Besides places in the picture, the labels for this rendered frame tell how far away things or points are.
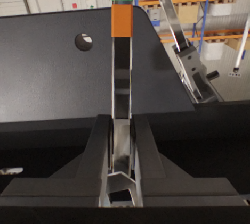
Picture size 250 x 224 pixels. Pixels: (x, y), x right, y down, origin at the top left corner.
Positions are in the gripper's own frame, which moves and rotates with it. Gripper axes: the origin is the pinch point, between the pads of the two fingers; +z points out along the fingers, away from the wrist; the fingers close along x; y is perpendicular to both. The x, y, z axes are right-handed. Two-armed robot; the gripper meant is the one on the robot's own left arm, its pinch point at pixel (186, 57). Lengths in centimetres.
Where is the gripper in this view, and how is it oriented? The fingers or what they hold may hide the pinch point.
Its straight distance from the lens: 29.5
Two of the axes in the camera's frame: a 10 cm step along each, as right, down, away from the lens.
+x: 1.4, 7.0, -7.0
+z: -5.0, -5.6, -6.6
